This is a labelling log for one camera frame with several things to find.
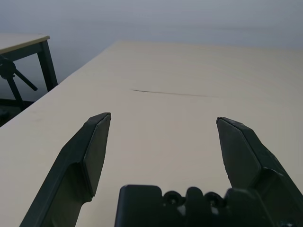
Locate beige side table black frame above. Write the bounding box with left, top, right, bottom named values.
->
left=0, top=33, right=59, bottom=108

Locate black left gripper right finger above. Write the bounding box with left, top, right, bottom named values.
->
left=215, top=117, right=303, bottom=227

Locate black tripod stand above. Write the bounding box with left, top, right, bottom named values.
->
left=0, top=54, right=38, bottom=112

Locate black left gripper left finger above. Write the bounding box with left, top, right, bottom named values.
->
left=20, top=112, right=112, bottom=227

